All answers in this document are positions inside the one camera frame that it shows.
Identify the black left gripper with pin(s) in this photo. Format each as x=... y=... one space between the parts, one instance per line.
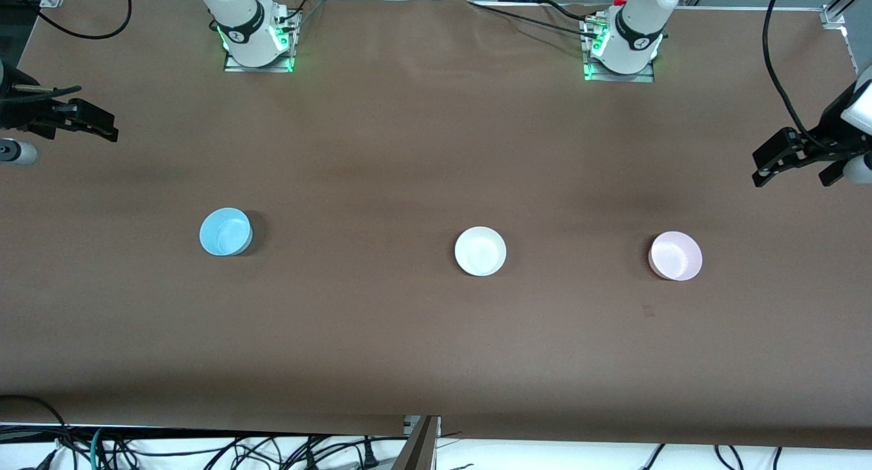
x=830 y=127

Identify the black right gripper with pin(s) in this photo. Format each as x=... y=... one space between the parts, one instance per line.
x=15 y=111

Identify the pink bowl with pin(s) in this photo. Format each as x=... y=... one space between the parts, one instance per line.
x=676 y=255

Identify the light blue bowl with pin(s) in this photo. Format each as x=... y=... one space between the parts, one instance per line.
x=223 y=231

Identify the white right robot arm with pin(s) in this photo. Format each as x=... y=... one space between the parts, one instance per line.
x=238 y=7

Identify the white bowl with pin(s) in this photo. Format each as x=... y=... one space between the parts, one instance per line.
x=480 y=251

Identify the brown table cover sheet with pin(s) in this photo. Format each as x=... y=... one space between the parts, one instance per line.
x=409 y=150

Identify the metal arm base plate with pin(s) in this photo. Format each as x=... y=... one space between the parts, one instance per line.
x=231 y=66
x=644 y=78

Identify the aluminium frame post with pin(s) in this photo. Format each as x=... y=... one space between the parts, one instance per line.
x=419 y=449

